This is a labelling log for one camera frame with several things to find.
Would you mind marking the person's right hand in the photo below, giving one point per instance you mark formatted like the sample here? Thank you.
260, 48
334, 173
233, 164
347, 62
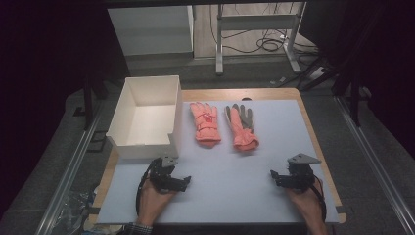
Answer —
305, 202

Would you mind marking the orange glove with grey palm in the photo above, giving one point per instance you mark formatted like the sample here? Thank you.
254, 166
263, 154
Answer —
242, 132

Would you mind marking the black stand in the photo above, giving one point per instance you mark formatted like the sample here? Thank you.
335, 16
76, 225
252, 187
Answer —
355, 101
88, 104

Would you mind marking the white power strip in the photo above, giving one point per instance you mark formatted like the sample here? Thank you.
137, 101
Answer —
316, 73

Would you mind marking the white metal desk frame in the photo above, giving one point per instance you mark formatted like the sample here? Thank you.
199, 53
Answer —
257, 23

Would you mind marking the metal floor rail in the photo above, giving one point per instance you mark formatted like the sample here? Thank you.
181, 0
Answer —
65, 182
375, 163

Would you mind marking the person's left hand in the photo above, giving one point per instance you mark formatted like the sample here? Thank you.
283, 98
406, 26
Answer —
153, 202

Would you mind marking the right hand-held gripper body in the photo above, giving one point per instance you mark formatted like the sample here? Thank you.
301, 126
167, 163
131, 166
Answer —
298, 176

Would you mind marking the white box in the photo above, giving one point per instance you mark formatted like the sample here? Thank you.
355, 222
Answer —
148, 120

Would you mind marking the clear plastic bag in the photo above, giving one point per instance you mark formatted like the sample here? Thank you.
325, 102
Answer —
76, 209

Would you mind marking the black tape piece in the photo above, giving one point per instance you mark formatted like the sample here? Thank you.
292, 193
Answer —
94, 210
341, 209

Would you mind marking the white cabinet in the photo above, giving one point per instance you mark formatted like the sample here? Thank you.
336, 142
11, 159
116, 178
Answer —
153, 31

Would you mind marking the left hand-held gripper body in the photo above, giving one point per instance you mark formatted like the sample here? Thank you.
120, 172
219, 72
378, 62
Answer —
163, 176

